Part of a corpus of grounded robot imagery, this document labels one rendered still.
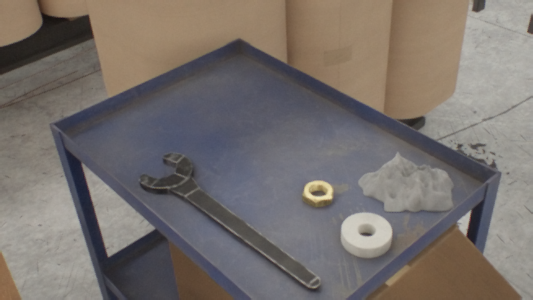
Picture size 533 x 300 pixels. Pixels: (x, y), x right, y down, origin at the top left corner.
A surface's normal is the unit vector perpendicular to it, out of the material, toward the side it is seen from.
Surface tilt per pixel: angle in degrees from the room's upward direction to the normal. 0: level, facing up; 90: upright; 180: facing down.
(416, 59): 90
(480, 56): 0
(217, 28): 90
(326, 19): 90
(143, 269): 0
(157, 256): 0
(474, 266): 26
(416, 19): 90
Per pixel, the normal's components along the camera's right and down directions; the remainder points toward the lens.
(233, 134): -0.04, -0.79
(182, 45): 0.03, 0.61
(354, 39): 0.68, 0.43
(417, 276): 0.27, -0.53
